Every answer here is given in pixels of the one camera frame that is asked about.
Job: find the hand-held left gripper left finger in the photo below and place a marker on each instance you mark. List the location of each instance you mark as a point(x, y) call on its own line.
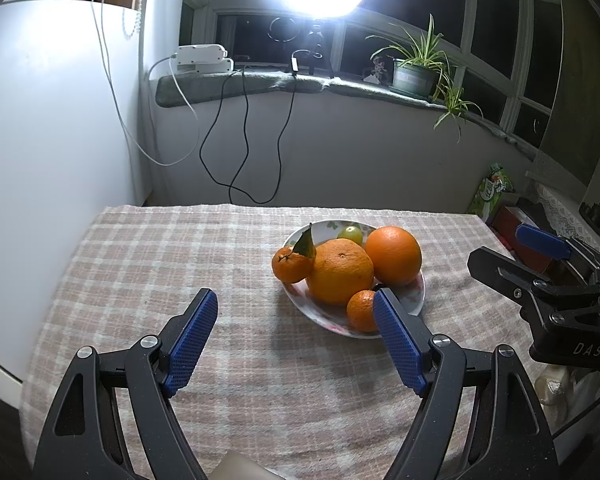
point(187, 350)

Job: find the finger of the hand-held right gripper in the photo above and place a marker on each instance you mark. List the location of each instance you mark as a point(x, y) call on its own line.
point(500, 267)
point(540, 239)

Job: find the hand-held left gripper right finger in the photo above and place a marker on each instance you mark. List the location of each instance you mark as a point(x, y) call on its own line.
point(397, 340)

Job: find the floral white plate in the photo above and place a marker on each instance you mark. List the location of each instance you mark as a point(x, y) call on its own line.
point(405, 300)

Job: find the small leafless mandarin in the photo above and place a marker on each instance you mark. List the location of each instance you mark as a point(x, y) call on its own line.
point(360, 310)

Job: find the smooth large orange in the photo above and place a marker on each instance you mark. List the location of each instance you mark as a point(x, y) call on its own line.
point(393, 255)

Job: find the rough large orange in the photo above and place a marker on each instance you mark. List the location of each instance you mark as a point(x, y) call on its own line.
point(340, 272)

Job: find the green round fruit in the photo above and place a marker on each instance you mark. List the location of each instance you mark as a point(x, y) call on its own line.
point(351, 234)

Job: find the mandarin with green leaf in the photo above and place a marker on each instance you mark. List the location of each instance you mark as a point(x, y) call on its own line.
point(290, 266)

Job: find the person's right hand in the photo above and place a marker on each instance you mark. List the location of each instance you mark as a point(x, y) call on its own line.
point(555, 385)

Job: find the red box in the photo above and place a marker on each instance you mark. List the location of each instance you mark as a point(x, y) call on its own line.
point(510, 225)

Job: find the white lace cloth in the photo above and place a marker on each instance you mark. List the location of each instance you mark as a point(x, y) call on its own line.
point(560, 210)

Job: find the green packet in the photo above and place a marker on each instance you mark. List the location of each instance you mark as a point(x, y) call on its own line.
point(487, 192)

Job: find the checkered beige tablecloth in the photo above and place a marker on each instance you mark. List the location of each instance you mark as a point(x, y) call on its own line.
point(255, 385)

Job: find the dark curtain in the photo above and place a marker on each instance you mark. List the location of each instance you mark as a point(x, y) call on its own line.
point(580, 85)

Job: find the potted spider plant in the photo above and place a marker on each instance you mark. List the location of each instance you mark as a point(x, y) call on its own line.
point(412, 80)

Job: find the small flowered ornament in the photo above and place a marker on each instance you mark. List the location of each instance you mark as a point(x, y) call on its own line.
point(377, 71)

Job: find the white refrigerator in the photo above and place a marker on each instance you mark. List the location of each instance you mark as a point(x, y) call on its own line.
point(45, 160)

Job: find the black tripod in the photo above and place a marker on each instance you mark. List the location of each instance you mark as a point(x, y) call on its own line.
point(314, 40)

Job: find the white power box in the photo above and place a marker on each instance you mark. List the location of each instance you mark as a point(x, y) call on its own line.
point(200, 54)

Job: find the white window frame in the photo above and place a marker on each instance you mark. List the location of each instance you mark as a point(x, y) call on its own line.
point(240, 8)

